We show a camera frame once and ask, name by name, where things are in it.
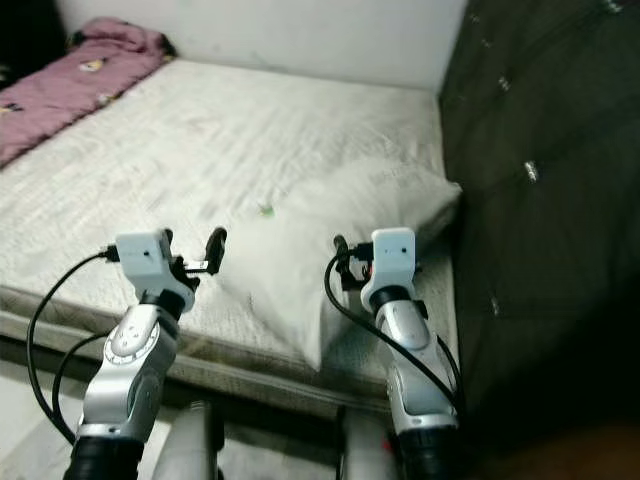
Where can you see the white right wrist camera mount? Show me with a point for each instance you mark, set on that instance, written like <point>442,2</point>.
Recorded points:
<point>395,252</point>

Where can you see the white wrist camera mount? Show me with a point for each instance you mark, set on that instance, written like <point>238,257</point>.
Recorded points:
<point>142,258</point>
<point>395,252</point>

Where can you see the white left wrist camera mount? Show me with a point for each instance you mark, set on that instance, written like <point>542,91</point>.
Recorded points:
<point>142,258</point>

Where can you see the white pillow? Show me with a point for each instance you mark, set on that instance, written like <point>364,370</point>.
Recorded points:
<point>320,240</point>

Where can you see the pink printed blanket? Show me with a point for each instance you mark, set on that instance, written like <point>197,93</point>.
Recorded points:
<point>60,90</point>

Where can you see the white patterned mattress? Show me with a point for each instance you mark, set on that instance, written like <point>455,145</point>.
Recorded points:
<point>180,140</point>

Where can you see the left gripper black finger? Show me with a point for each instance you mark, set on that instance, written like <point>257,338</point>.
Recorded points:
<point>216,248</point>

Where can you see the dark tufted headboard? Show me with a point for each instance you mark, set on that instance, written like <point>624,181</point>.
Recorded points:
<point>550,100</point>

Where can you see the dark bed base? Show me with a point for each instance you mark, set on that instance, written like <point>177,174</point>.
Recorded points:
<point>280,425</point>

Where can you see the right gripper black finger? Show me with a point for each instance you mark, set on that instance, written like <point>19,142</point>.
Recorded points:
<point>341,260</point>

